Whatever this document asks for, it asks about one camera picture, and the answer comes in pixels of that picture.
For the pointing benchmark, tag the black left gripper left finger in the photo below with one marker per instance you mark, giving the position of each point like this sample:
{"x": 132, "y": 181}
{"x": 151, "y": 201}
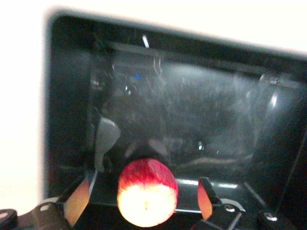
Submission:
{"x": 76, "y": 203}

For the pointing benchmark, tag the black plastic box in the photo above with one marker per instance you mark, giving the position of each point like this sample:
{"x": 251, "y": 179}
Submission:
{"x": 192, "y": 107}

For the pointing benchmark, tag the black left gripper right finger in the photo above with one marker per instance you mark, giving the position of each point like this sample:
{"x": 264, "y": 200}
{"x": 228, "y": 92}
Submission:
{"x": 205, "y": 201}

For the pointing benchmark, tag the red and yellow apple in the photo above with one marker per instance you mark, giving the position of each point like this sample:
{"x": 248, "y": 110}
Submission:
{"x": 147, "y": 194}

